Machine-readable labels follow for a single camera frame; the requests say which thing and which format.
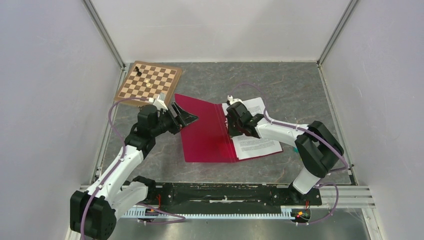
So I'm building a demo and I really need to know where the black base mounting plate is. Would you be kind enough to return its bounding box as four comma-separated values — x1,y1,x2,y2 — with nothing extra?
133,176,322,214

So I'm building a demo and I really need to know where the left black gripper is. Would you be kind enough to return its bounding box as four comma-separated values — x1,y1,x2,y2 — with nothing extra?
151,102,199,137

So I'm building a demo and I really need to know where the left aluminium frame post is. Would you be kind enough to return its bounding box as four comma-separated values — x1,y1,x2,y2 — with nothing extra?
82,0,126,70

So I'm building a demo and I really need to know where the wooden chessboard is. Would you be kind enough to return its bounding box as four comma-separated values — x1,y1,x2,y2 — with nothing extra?
114,61,183,107

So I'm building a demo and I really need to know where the aluminium frame post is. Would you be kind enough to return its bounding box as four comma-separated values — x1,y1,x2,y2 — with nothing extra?
316,0,360,68
82,0,126,70

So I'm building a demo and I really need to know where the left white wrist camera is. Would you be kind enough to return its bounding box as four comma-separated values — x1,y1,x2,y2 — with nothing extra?
148,92,168,111

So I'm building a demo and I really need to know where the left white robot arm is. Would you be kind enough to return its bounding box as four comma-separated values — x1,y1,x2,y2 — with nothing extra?
69,102,198,240

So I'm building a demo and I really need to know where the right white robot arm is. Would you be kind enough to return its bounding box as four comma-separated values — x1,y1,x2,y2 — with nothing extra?
226,100,348,204

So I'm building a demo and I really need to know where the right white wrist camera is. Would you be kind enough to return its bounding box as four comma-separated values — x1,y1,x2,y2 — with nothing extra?
226,95,243,106

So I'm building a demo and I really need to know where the red clip file folder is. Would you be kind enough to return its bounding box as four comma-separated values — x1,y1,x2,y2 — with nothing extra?
174,93,284,164

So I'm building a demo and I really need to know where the black chess piece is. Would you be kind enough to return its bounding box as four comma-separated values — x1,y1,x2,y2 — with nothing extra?
134,66,142,76

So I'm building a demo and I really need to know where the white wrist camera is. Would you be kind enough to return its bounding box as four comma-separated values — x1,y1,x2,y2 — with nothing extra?
226,95,243,106
148,92,168,111

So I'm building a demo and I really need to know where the white slotted cable duct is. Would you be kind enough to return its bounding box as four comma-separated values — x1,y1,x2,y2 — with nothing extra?
121,206,295,220

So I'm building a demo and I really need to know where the printed text paper sheet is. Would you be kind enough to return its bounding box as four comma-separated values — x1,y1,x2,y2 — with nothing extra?
219,103,283,163

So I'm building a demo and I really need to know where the right aluminium frame post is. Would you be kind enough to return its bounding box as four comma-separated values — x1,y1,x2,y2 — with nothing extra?
316,0,360,68

